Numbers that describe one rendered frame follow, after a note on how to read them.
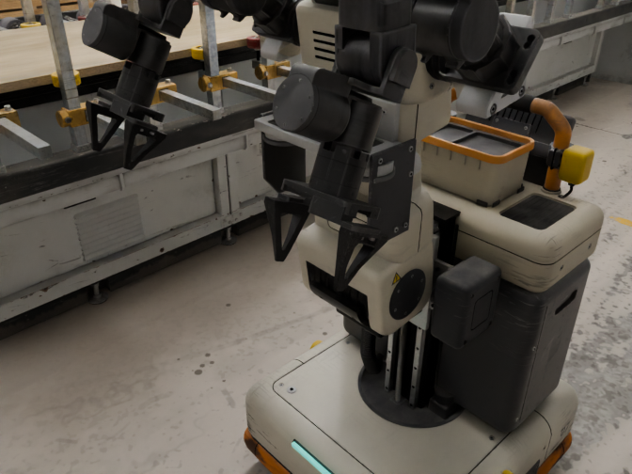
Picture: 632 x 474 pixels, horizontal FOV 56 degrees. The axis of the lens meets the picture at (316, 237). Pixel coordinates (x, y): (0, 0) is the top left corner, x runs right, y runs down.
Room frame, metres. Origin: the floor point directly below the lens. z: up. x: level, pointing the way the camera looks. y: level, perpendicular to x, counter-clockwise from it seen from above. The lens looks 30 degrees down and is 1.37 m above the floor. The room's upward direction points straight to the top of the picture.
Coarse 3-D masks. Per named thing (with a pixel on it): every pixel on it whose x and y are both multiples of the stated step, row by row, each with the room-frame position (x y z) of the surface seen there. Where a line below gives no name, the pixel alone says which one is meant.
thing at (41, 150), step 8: (0, 120) 1.51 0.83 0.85; (8, 120) 1.51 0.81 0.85; (0, 128) 1.49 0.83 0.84; (8, 128) 1.45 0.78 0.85; (16, 128) 1.45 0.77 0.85; (8, 136) 1.45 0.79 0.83; (16, 136) 1.41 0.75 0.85; (24, 136) 1.39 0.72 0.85; (32, 136) 1.39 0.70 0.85; (24, 144) 1.37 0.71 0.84; (32, 144) 1.33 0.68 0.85; (40, 144) 1.33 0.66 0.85; (48, 144) 1.33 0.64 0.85; (32, 152) 1.34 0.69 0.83; (40, 152) 1.31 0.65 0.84; (48, 152) 1.32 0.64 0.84
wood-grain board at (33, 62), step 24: (72, 24) 2.60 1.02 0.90; (192, 24) 2.60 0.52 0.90; (216, 24) 2.60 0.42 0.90; (240, 24) 2.60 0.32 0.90; (0, 48) 2.15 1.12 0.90; (24, 48) 2.15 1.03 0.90; (48, 48) 2.15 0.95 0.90; (72, 48) 2.15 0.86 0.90; (0, 72) 1.82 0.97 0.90; (24, 72) 1.82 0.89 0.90; (48, 72) 1.82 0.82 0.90; (96, 72) 1.90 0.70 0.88
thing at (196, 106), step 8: (160, 96) 1.86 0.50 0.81; (168, 96) 1.83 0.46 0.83; (176, 96) 1.80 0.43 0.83; (184, 96) 1.80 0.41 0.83; (176, 104) 1.80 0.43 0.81; (184, 104) 1.76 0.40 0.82; (192, 104) 1.73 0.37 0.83; (200, 104) 1.72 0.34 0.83; (208, 104) 1.72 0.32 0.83; (192, 112) 1.74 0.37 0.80; (200, 112) 1.70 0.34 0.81; (208, 112) 1.68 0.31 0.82; (216, 112) 1.67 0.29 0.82
